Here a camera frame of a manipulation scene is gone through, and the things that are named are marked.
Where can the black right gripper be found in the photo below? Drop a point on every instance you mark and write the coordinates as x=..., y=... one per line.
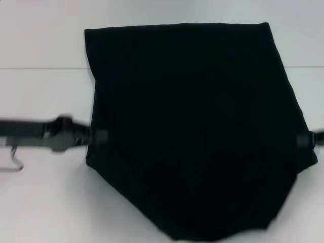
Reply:
x=319, y=138

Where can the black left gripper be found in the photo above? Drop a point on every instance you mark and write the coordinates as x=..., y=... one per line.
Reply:
x=50, y=134

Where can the black t-shirt with white print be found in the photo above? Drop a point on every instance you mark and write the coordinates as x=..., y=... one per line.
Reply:
x=192, y=126

